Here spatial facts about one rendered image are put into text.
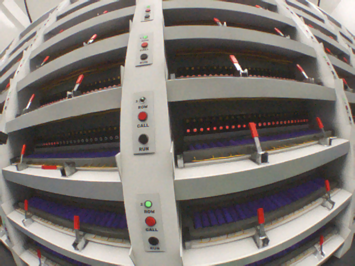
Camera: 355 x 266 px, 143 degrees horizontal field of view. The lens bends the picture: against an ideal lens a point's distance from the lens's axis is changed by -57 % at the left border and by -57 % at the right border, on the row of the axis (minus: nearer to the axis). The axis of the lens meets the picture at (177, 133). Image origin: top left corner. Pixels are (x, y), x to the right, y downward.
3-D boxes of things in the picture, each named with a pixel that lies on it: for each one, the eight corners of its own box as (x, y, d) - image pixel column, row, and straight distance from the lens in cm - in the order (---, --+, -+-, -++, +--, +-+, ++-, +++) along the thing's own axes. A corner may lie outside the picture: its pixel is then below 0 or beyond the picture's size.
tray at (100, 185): (127, 201, 29) (116, 155, 25) (4, 179, 76) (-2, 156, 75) (147, 164, 46) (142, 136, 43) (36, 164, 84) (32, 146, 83)
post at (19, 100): (25, 272, 91) (71, -4, 141) (16, 265, 99) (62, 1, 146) (52, 257, 98) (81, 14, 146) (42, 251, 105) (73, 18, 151)
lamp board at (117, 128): (133, 141, 44) (131, 123, 43) (34, 148, 80) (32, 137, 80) (133, 140, 45) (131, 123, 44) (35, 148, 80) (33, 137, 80)
